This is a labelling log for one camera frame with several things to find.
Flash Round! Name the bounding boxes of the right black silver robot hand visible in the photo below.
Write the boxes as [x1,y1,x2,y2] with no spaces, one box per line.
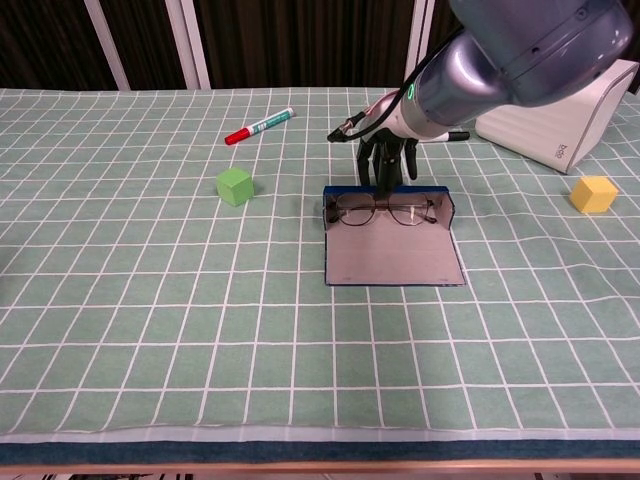
[347,89,421,199]

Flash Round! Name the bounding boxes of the thin-framed round eyeglasses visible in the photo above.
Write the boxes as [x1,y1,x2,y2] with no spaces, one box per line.
[327,193,436,229]

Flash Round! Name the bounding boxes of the blue glasses case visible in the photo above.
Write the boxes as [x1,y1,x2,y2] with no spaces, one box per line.
[322,184,469,288]

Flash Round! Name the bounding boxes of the white ribbed box device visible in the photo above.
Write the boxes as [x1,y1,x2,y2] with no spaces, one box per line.
[474,58,640,175]

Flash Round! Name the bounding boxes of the red-capped whiteboard marker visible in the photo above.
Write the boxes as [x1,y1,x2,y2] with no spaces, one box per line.
[224,107,297,147]

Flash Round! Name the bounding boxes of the green cube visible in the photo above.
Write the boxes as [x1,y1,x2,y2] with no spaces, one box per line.
[215,168,255,206]

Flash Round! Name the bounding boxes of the yellow cube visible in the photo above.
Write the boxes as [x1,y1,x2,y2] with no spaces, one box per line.
[569,174,620,215]

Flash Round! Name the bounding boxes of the green checkered tablecloth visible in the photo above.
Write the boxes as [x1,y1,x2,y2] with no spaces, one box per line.
[0,87,640,445]

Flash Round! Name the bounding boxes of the dark blue under cloth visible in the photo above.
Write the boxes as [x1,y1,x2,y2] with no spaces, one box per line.
[0,439,640,465]

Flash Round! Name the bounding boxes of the white partition post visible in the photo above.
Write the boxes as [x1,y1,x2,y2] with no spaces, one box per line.
[83,0,131,91]
[164,0,211,90]
[403,0,436,89]

